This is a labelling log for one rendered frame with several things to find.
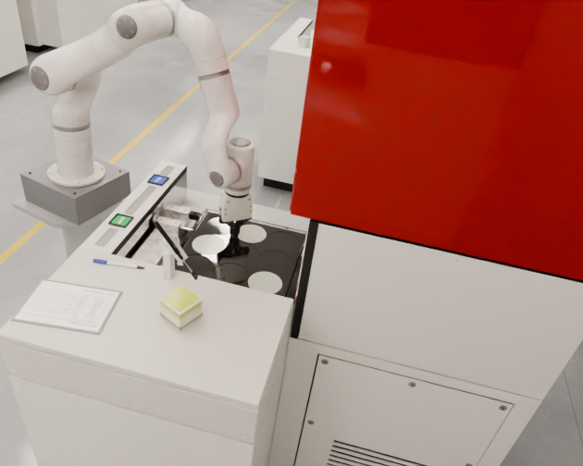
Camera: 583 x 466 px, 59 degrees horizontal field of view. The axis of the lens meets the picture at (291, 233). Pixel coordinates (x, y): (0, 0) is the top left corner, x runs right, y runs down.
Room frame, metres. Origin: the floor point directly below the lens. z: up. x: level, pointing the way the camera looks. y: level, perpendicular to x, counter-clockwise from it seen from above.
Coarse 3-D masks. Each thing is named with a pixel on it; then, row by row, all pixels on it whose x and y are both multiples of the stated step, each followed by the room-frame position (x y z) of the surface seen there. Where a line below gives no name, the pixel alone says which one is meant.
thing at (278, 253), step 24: (216, 216) 1.42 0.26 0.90; (192, 240) 1.27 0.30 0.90; (240, 240) 1.30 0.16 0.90; (264, 240) 1.32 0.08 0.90; (288, 240) 1.34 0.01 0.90; (192, 264) 1.16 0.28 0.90; (216, 264) 1.17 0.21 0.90; (240, 264) 1.19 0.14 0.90; (264, 264) 1.20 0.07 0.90; (288, 264) 1.22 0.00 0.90
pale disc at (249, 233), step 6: (240, 228) 1.37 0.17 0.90; (246, 228) 1.37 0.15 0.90; (252, 228) 1.38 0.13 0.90; (258, 228) 1.38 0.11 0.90; (240, 234) 1.34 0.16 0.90; (246, 234) 1.34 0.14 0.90; (252, 234) 1.35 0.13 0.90; (258, 234) 1.35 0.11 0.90; (264, 234) 1.36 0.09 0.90; (246, 240) 1.31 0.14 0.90; (252, 240) 1.31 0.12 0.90; (258, 240) 1.32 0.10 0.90
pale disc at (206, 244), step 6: (198, 240) 1.27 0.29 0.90; (204, 240) 1.28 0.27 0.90; (210, 240) 1.28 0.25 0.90; (216, 240) 1.29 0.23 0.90; (222, 240) 1.29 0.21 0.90; (192, 246) 1.24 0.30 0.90; (198, 246) 1.25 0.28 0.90; (204, 246) 1.25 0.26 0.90; (210, 246) 1.25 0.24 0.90; (216, 246) 1.26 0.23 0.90; (222, 246) 1.26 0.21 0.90; (204, 252) 1.22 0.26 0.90; (210, 252) 1.22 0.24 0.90; (216, 252) 1.23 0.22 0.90
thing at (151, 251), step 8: (168, 216) 1.40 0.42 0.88; (184, 224) 1.38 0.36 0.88; (152, 232) 1.31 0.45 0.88; (168, 232) 1.32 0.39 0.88; (152, 240) 1.26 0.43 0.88; (160, 240) 1.27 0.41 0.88; (144, 248) 1.22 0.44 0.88; (152, 248) 1.23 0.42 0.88; (160, 248) 1.23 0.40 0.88; (136, 256) 1.18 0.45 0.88; (144, 256) 1.18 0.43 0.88; (152, 256) 1.19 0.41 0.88; (160, 256) 1.19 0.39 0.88; (160, 264) 1.18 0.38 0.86
